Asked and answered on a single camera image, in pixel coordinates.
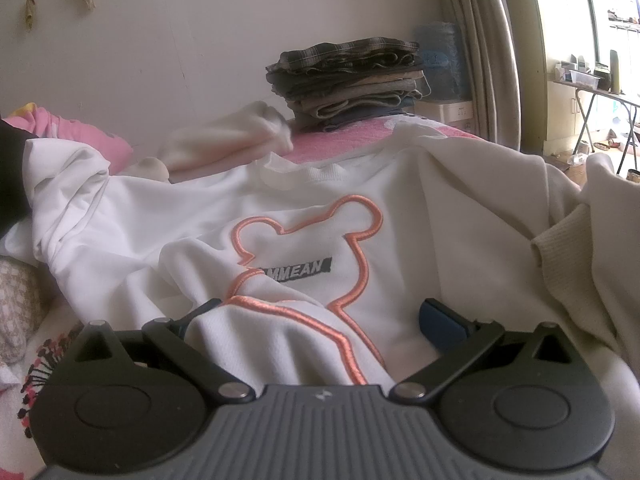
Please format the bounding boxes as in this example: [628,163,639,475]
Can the metal folding table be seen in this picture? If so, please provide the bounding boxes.
[550,60,640,157]

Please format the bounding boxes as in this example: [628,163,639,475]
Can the stack of folded dark clothes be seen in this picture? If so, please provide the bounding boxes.
[265,36,432,134]

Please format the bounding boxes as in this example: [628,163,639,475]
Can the white water dispenser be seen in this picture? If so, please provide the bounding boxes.
[415,100,476,136]

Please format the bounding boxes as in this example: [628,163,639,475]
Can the black garment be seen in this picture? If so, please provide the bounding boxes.
[0,119,33,233]

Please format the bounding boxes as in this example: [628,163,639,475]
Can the clear plastic box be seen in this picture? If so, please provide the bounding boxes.
[564,67,602,89]

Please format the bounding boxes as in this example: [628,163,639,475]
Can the pink floral blanket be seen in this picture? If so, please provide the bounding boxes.
[0,112,483,466]

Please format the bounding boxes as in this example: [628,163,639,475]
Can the beige curtain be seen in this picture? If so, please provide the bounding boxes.
[430,0,532,151]

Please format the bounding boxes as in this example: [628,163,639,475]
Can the white bear outline sweatshirt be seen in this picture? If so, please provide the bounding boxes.
[0,125,640,388]

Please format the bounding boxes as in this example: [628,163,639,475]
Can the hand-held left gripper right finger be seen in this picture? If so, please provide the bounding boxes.
[392,297,574,404]

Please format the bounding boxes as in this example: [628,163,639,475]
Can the blue water bottle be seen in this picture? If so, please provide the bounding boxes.
[414,21,472,103]

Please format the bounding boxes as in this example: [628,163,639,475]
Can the cream fleece garment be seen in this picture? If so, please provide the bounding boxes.
[140,101,294,182]

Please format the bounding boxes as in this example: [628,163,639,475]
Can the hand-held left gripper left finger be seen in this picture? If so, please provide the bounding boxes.
[75,298,256,404]

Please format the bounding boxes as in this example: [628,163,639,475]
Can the green bottle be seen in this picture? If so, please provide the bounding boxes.
[609,50,624,93]

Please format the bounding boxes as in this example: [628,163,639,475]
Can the houndstooth knit garment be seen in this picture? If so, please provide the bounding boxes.
[0,255,51,363]

